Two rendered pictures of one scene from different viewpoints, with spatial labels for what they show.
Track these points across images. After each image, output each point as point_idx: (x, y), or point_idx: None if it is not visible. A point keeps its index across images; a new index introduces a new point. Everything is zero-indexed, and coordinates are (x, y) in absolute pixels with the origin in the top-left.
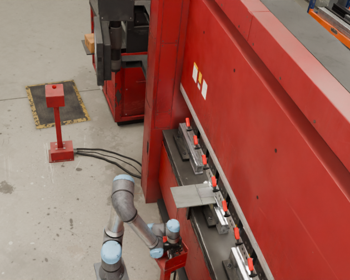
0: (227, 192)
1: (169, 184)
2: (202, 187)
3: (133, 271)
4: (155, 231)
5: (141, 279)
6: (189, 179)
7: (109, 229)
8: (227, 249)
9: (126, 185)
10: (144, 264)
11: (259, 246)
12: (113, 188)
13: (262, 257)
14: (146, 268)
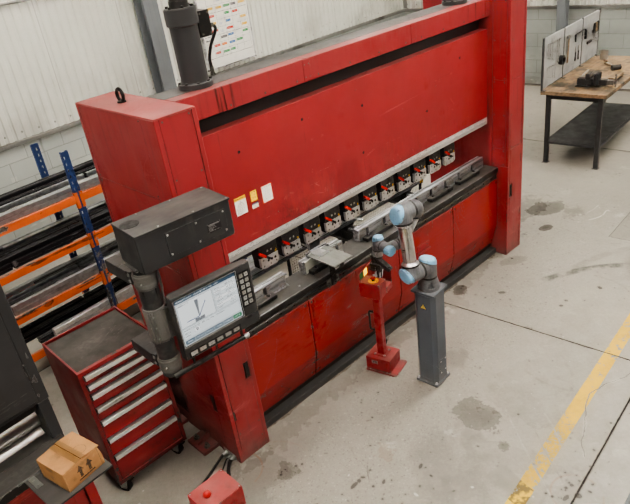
0: (338, 204)
1: (284, 340)
2: (315, 255)
3: (364, 399)
4: (392, 242)
5: (367, 389)
6: (298, 285)
7: (416, 260)
8: (353, 244)
9: (403, 202)
10: (349, 397)
11: (378, 173)
12: (410, 211)
13: (383, 173)
14: (353, 393)
